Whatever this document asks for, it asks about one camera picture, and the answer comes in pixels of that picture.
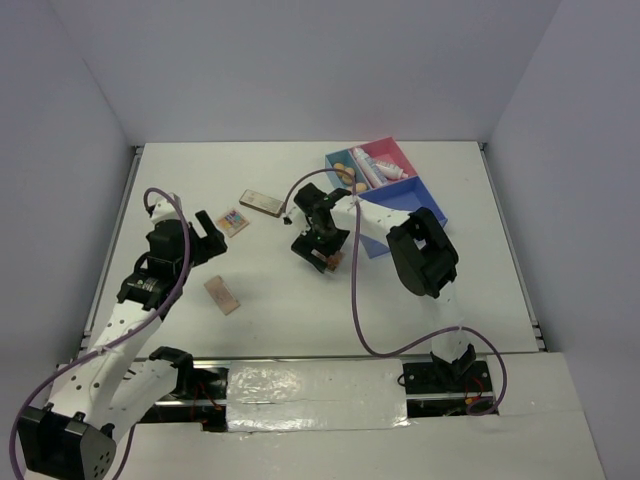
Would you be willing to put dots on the glitter eyeshadow palette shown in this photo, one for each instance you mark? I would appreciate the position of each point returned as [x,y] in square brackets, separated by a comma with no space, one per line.
[231,222]

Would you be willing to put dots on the pink rectangular palette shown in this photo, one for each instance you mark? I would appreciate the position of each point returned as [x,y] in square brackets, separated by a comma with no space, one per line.
[220,293]

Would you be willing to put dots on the three-compartment organizer tray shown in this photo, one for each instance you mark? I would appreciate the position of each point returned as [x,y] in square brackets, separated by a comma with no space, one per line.
[406,191]

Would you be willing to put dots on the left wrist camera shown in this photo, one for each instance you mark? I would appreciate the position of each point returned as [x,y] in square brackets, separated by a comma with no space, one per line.
[162,210]

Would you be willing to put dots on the gold rectangular palette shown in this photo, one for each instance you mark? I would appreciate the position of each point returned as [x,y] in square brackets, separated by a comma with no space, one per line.
[261,203]

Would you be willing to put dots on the white pink tube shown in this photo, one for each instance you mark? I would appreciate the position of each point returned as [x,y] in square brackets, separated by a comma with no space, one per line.
[369,168]

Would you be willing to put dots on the yellow makeup sponge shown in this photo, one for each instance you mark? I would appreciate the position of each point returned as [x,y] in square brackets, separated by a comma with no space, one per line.
[339,167]

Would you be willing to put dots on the silver foil tape strip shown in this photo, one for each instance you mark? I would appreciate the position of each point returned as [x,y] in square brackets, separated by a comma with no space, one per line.
[315,396]

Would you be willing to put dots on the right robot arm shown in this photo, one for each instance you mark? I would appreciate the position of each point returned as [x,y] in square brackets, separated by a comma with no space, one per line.
[424,258]

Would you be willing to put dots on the orange eyeshadow palette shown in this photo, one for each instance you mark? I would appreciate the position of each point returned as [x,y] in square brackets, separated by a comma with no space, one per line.
[332,261]

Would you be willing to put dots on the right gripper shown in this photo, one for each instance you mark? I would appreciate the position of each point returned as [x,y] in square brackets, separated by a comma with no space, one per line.
[306,245]

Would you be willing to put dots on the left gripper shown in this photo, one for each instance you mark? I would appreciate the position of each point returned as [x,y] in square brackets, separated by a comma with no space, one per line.
[208,246]

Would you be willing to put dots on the small white pink bottle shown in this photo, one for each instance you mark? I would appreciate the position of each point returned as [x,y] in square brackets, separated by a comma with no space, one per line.
[390,169]

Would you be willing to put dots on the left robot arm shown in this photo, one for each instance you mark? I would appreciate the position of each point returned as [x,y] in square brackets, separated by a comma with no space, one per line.
[107,391]

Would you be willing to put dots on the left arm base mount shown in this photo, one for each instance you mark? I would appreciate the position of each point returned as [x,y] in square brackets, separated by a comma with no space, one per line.
[198,397]

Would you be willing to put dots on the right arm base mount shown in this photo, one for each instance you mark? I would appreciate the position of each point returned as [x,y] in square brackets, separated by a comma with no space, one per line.
[435,389]

